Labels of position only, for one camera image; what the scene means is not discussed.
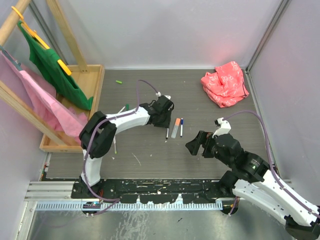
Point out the yellow clothes hanger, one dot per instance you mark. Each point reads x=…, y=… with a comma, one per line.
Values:
x=35, y=36

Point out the white pen with lime end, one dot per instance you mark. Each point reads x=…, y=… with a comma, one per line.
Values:
x=115, y=146

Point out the aluminium frame post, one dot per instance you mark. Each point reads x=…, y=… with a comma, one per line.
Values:
x=279, y=12

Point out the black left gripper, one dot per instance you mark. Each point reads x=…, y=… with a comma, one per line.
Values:
x=165, y=124

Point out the white marker with blue end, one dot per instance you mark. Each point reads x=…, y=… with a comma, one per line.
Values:
x=181, y=130

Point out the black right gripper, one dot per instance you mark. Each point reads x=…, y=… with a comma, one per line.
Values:
x=205, y=137

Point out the wooden rack frame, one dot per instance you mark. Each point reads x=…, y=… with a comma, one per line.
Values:
x=11, y=90

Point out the grey highlighter with orange tip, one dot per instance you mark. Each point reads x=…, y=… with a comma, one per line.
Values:
x=174, y=131

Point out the grey slotted cable duct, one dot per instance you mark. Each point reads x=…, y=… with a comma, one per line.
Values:
x=94, y=206

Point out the orange highlighter cap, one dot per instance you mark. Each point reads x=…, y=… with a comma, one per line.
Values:
x=177, y=122

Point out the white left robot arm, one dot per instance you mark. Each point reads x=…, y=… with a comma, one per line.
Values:
x=98, y=135

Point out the coral patterned cloth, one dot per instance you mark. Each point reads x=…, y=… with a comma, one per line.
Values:
x=226, y=86

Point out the white pen with black end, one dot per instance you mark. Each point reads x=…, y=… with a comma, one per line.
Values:
x=167, y=134

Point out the pink cloth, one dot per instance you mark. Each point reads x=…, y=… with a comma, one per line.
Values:
x=42, y=96

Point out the blue-grey clothes hanger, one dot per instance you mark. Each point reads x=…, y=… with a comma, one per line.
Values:
x=15, y=63

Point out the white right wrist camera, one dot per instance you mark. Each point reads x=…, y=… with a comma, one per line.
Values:
x=223, y=127

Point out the wooden rack base tray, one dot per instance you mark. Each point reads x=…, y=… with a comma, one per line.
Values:
x=90, y=82

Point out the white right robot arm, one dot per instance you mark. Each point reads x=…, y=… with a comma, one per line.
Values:
x=250, y=177

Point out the green cloth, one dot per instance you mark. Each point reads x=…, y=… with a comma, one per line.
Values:
x=46, y=62

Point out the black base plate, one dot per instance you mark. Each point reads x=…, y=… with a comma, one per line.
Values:
x=160, y=191

